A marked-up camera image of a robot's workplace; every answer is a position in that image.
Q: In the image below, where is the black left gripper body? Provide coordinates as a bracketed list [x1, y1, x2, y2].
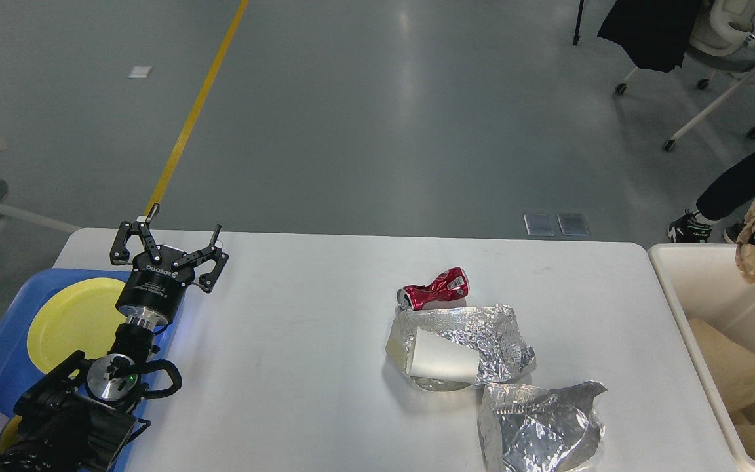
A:
[115, 245, 195, 326]

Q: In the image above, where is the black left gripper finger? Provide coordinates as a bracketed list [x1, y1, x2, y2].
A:
[109, 202, 163, 266]
[172, 224, 229, 294]

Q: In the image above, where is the yellow plastic plate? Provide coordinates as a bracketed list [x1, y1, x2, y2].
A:
[27, 277, 125, 374]

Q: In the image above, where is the dark teal mug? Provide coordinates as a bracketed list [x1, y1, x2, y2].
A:
[0, 415, 23, 454]

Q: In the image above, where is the white paper cup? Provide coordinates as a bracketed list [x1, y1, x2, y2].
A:
[405, 328, 480, 384]

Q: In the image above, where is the crushed red soda can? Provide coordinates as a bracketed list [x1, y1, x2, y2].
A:
[396, 267, 470, 311]

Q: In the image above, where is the silver foil bag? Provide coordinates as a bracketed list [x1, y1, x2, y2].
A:
[478, 382, 606, 471]
[385, 304, 537, 392]

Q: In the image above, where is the silver foil bag front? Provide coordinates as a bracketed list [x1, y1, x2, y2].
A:
[478, 382, 606, 471]

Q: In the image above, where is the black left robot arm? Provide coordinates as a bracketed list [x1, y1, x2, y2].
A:
[0, 204, 229, 471]

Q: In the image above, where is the person in dark jeans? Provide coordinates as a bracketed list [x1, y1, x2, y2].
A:
[667, 152, 755, 244]

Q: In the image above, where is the white plastic bin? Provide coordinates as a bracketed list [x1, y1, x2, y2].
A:
[648, 244, 755, 471]

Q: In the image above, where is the blue plastic tray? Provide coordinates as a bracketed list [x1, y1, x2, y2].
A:
[0, 269, 164, 415]

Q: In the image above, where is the white office chair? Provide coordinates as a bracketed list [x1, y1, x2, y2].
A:
[614, 1, 755, 152]

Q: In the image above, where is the right metal floor plate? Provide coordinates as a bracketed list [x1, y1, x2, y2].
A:
[556, 213, 590, 237]

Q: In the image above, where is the metal floor plate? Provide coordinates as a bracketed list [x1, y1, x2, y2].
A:
[556, 213, 590, 237]
[522, 213, 557, 238]

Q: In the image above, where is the left metal floor plate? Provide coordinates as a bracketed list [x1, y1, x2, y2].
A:
[522, 213, 557, 238]

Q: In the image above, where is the black jacket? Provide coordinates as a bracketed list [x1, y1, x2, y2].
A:
[597, 1, 703, 73]

